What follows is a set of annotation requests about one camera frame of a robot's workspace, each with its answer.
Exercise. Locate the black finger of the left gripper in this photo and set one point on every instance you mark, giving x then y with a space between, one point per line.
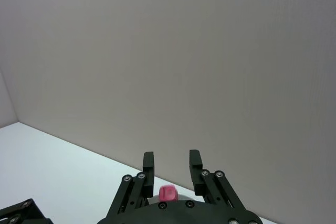
23 211

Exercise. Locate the white table cloth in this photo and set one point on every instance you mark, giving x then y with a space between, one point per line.
57 171

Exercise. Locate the pink cup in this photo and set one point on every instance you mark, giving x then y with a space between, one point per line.
168 193

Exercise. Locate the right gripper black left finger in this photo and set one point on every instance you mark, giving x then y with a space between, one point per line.
148 171

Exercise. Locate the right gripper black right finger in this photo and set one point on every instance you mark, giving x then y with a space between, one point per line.
195 174

